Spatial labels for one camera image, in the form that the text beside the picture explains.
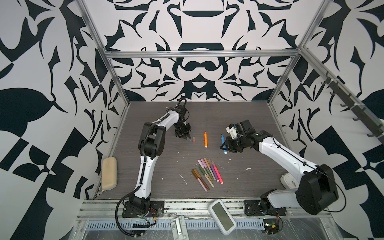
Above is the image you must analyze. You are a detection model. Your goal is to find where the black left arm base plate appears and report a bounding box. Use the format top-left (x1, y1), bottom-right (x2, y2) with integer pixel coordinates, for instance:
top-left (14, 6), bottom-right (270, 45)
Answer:
top-left (122, 201), bottom-right (165, 218)

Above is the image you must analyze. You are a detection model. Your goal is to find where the aluminium corner post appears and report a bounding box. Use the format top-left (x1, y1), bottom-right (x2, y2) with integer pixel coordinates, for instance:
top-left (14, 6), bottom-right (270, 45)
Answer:
top-left (75, 0), bottom-right (130, 107)
top-left (268, 0), bottom-right (333, 105)

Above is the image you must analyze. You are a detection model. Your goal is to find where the purple highlighter pen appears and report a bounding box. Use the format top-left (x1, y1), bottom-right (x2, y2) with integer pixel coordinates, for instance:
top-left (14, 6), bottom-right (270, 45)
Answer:
top-left (209, 160), bottom-right (220, 182)

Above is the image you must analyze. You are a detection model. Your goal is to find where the aluminium horizontal back bar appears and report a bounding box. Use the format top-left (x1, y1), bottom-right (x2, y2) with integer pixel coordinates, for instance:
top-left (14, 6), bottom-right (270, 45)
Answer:
top-left (105, 50), bottom-right (298, 59)

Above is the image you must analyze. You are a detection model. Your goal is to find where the gold cap beige marker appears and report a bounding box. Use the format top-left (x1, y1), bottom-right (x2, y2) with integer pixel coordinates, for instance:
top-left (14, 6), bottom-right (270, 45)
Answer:
top-left (204, 158), bottom-right (216, 181)

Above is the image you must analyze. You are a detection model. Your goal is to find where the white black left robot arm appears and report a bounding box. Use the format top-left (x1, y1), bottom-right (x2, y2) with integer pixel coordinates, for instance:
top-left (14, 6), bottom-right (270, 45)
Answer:
top-left (129, 104), bottom-right (191, 211)

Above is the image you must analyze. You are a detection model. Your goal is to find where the pink cap green marker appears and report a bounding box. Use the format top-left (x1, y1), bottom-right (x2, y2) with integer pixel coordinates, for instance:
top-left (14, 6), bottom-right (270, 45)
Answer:
top-left (201, 159), bottom-right (215, 181)

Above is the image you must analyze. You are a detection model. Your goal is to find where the orange highlighter pen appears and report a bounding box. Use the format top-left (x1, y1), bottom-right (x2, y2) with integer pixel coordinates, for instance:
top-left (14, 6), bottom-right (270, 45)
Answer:
top-left (204, 132), bottom-right (208, 148)

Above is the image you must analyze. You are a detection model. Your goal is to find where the aluminium corner post back left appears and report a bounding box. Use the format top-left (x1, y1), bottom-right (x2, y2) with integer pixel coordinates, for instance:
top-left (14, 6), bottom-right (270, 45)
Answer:
top-left (75, 0), bottom-right (130, 107)

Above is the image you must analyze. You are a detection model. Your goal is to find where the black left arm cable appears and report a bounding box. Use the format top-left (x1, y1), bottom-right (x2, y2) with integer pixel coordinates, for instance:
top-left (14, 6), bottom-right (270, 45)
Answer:
top-left (114, 187), bottom-right (157, 238)

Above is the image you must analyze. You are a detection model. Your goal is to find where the beige sponge block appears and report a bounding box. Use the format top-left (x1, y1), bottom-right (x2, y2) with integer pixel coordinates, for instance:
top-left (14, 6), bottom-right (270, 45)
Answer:
top-left (101, 157), bottom-right (118, 191)

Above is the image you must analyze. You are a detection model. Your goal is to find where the pink red highlighter pen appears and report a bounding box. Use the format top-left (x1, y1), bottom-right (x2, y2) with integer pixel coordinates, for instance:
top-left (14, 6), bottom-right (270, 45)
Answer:
top-left (212, 162), bottom-right (224, 184)

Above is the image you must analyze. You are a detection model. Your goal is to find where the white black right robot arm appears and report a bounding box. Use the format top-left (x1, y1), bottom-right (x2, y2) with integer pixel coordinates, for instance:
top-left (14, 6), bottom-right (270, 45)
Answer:
top-left (221, 120), bottom-right (339, 215)

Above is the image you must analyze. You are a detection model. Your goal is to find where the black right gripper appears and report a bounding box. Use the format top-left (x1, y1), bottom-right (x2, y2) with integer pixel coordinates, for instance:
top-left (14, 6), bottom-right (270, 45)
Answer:
top-left (219, 136), bottom-right (247, 152)

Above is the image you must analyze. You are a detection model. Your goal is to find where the grey hook rack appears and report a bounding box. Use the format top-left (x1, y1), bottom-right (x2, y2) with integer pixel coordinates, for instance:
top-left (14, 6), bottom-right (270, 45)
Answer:
top-left (321, 72), bottom-right (384, 145)

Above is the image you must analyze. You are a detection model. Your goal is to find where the blue highlighter pen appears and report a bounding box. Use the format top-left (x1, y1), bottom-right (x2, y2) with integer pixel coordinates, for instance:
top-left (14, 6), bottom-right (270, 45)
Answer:
top-left (221, 134), bottom-right (228, 155)

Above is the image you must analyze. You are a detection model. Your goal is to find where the gold cap brown marker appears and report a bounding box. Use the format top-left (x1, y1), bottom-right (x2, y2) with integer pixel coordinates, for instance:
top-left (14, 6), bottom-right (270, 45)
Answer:
top-left (195, 169), bottom-right (210, 191)

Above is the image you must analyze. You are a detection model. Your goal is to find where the aluminium corner post back right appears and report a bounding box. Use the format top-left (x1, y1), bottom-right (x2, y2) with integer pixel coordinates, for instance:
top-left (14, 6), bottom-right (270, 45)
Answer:
top-left (268, 0), bottom-right (333, 105)

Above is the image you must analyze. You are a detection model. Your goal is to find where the small circuit board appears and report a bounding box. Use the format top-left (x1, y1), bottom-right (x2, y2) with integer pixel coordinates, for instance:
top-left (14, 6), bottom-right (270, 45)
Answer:
top-left (263, 218), bottom-right (284, 236)

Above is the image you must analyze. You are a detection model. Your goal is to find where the white bracket front rail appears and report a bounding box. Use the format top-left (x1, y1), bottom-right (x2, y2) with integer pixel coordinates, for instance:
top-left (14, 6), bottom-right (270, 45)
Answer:
top-left (171, 216), bottom-right (189, 240)

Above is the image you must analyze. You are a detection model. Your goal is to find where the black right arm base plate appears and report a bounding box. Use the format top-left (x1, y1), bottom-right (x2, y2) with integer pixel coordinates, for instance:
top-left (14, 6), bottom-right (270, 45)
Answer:
top-left (244, 199), bottom-right (287, 217)

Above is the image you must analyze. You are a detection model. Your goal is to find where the white tablet device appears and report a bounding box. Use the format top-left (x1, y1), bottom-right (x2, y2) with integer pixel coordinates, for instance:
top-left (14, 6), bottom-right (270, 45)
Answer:
top-left (208, 199), bottom-right (237, 236)

